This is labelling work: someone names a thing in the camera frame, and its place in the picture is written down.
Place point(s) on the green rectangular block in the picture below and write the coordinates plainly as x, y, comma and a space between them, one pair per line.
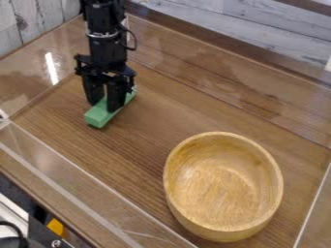
98, 116

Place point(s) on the clear acrylic enclosure wall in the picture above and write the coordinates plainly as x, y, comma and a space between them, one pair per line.
91, 208

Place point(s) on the brown wooden bowl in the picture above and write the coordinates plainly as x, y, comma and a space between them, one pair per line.
223, 186

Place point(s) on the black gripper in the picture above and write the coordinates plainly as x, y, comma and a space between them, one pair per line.
103, 66

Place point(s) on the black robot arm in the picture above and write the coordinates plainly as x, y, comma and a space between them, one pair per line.
105, 16

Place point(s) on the yellow tag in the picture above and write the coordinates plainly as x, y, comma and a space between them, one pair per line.
57, 227

